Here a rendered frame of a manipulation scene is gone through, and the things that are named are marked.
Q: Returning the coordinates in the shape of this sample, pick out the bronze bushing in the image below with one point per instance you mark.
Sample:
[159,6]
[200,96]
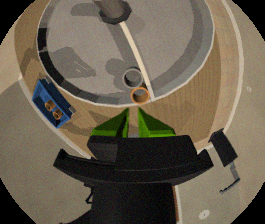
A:
[140,99]
[57,113]
[49,105]

